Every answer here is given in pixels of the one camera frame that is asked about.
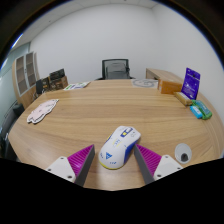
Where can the black open tray box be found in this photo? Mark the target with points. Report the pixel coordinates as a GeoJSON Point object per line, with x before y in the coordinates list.
{"type": "Point", "coordinates": [57, 74]}

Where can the green small box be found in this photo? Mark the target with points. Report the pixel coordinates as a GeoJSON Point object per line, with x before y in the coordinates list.
{"type": "Point", "coordinates": [204, 110]}

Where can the wooden side desk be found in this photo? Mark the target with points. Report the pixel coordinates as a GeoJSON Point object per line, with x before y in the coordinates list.
{"type": "Point", "coordinates": [166, 81]}

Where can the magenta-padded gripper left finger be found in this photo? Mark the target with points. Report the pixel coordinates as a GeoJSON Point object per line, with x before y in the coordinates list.
{"type": "Point", "coordinates": [63, 166]}

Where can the blue small box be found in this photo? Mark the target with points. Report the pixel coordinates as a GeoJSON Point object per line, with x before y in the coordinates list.
{"type": "Point", "coordinates": [196, 112]}

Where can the black mesh office chair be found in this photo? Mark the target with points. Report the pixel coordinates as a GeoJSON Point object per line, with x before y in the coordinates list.
{"type": "Point", "coordinates": [104, 68]}

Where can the brown cardboard box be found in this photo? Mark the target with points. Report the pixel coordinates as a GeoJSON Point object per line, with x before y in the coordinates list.
{"type": "Point", "coordinates": [60, 83]}
{"type": "Point", "coordinates": [46, 85]}

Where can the purple upright box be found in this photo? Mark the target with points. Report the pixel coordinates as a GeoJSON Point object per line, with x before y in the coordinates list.
{"type": "Point", "coordinates": [191, 83]}

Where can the wooden shelf cabinet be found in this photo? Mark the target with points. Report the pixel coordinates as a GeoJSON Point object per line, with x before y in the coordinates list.
{"type": "Point", "coordinates": [25, 75]}

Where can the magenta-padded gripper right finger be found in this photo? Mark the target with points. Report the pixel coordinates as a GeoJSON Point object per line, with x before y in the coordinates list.
{"type": "Point", "coordinates": [165, 165]}

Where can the white blue yellow computer mouse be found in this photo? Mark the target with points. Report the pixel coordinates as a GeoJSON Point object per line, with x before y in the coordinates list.
{"type": "Point", "coordinates": [116, 146]}

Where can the black small chair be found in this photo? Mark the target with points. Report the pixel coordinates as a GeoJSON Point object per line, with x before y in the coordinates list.
{"type": "Point", "coordinates": [39, 86]}

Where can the dark padded armchair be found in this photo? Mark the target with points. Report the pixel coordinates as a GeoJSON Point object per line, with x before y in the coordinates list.
{"type": "Point", "coordinates": [10, 126]}

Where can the pink pig-shaped mouse pad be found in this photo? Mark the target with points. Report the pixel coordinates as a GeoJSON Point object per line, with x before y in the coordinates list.
{"type": "Point", "coordinates": [41, 111]}

